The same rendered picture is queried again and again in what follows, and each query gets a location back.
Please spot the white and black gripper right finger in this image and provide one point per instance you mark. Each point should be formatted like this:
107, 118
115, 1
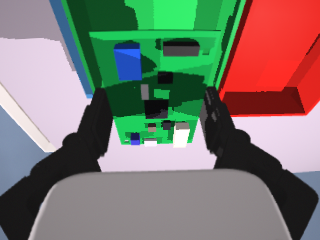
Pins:
295, 199

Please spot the red open-top bin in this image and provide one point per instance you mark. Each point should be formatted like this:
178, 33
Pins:
277, 72

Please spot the green bin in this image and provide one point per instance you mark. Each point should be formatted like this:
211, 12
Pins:
98, 15

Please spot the green circuit board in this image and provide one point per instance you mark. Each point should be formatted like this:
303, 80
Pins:
155, 81

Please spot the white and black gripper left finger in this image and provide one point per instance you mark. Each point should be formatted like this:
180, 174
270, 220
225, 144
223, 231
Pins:
20, 205

